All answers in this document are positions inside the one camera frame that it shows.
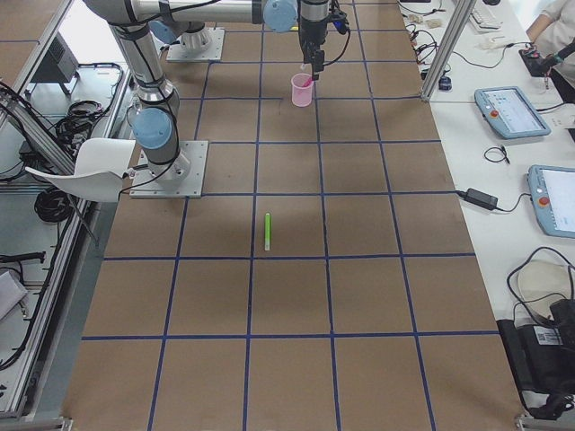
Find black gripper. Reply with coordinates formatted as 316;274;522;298
298;17;327;82

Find green marker pen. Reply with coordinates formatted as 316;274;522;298
264;212;271;251

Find black cable bundle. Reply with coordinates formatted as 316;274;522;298
34;188;75;225

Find blue teach pendant near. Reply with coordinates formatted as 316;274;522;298
527;165;574;239

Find aluminium frame post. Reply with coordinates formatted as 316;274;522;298
420;0;475;102

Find blue teach pendant far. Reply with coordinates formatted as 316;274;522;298
473;86;551;139

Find seated person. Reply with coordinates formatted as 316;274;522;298
526;0;574;102

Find blue teach pendant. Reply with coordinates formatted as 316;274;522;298
527;165;574;239
473;86;551;139

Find white plastic chair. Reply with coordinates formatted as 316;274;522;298
25;137;136;203

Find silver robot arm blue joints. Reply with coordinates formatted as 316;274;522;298
86;1;338;176

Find black looped cable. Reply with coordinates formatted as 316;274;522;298
483;144;511;165

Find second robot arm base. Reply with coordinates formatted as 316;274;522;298
181;22;212;53

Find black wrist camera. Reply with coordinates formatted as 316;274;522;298
330;9;350;35

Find translucent pink cup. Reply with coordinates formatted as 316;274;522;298
291;73;314;108

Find black power adapter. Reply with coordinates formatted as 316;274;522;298
456;188;498;211

